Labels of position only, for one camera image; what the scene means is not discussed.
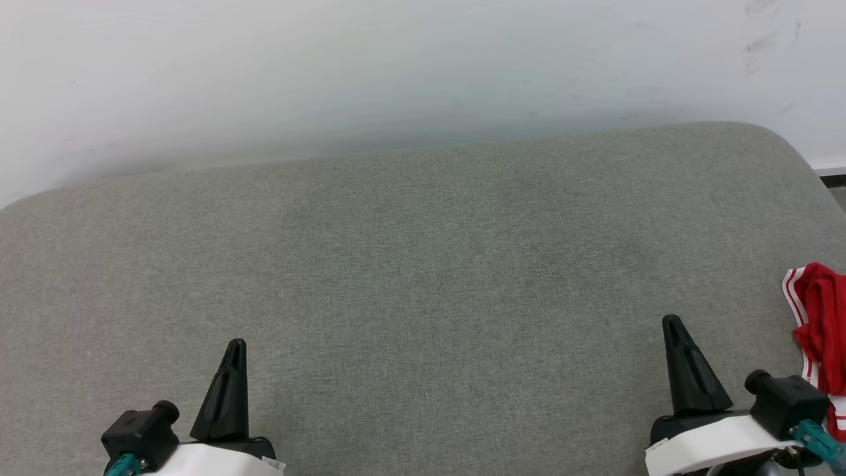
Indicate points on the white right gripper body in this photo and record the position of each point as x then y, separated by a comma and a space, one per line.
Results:
707, 443

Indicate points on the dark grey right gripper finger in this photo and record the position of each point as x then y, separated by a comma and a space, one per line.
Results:
694, 383

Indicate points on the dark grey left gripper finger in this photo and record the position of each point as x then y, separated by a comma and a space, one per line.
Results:
228, 403

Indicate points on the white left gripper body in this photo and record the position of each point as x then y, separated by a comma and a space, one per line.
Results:
218, 463

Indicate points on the red basketball jersey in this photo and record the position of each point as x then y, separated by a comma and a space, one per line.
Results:
826, 317

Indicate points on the grey fabric sofa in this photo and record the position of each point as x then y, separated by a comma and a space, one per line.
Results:
423, 264

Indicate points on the white skirting board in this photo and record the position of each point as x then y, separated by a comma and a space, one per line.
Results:
831, 166

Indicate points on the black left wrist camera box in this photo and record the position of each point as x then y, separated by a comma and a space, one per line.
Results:
139, 433

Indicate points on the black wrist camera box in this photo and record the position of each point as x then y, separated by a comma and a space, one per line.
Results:
786, 400
139, 433

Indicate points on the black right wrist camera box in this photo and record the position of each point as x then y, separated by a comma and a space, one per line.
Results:
786, 400

